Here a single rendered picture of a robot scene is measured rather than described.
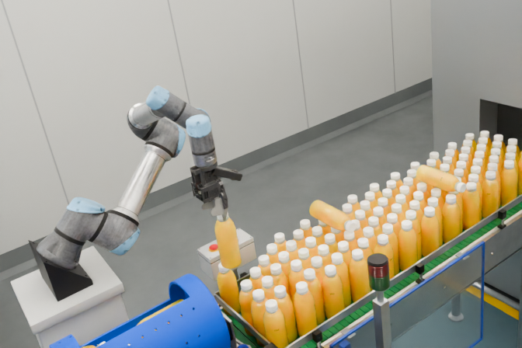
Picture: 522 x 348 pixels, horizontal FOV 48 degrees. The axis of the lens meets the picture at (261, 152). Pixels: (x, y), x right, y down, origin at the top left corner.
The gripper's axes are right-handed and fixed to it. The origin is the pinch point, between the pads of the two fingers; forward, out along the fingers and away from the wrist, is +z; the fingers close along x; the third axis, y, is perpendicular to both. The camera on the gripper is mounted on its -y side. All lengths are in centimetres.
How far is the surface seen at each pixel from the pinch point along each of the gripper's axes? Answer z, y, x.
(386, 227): 24, -56, 19
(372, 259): 10, -25, 44
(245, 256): 32.1, -13.5, -15.1
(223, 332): 24.4, 18.6, 23.1
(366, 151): 135, -252, -201
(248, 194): 135, -135, -220
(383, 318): 31, -25, 47
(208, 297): 14.6, 18.1, 16.8
